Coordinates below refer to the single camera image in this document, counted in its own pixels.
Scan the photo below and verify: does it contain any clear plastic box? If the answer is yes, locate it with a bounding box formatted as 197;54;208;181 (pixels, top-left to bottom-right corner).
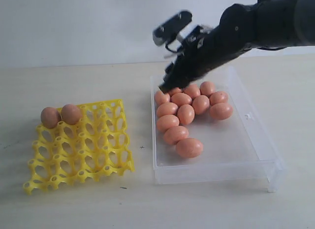
152;66;285;193

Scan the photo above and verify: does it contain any brown egg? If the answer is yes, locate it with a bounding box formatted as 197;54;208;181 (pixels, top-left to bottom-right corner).
154;90;170;106
40;107;62;129
177;104;195;125
61;104;82;125
157;102;178;118
210;102;233;120
183;84;201;99
175;138;203;159
171;93;192;106
192;95;210;115
168;87;182;96
163;126;189;145
157;114;180;132
200;81;216;97
209;91;228;106

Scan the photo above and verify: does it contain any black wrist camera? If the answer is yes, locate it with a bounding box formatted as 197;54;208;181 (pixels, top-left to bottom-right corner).
152;10;192;46

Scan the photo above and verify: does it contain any yellow plastic egg tray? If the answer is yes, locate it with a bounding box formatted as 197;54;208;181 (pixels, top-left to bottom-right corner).
23;99;134;195

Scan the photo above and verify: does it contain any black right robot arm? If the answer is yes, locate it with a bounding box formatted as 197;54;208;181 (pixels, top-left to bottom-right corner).
153;0;315;93

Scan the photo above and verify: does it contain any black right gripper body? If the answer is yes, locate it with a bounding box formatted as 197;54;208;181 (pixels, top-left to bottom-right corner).
163;25;219;89

